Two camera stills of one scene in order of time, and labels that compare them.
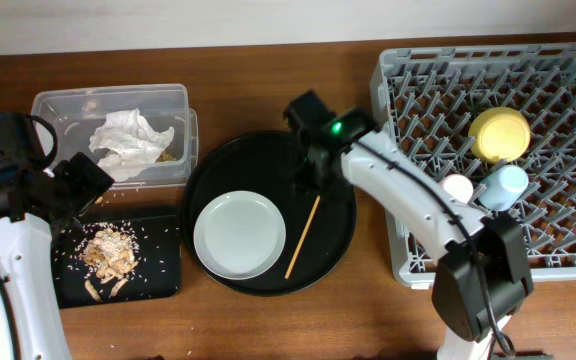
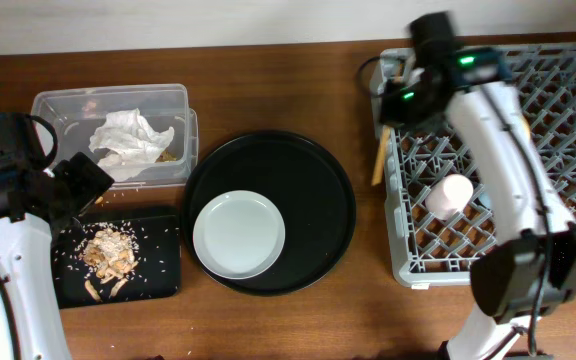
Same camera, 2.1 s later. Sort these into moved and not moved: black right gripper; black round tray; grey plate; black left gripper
Moved: black right gripper
Not moved: black left gripper; grey plate; black round tray
